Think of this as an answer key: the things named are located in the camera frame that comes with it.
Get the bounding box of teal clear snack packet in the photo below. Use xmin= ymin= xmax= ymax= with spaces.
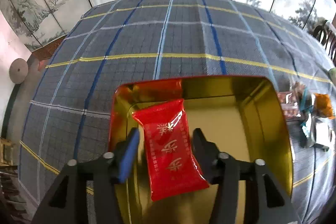
xmin=293 ymin=81 xmax=316 ymax=148

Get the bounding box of red candy packet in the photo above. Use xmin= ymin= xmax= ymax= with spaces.
xmin=132 ymin=99 xmax=209 ymax=201

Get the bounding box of orange snack packet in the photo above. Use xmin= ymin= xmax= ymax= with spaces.
xmin=314 ymin=93 xmax=335 ymax=119

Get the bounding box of wooden furniture at left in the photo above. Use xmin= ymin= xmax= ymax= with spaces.
xmin=0 ymin=138 xmax=31 ymax=223

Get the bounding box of red gold toffee tin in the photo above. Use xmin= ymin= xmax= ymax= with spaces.
xmin=109 ymin=76 xmax=293 ymax=223

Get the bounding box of grey plaid tablecloth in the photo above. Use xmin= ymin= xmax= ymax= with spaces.
xmin=18 ymin=0 xmax=336 ymax=224

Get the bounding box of dark wooden chair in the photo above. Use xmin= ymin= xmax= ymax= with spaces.
xmin=313 ymin=20 xmax=336 ymax=64

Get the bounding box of round beige wall disc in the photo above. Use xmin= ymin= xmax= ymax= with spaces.
xmin=9 ymin=58 xmax=29 ymax=84

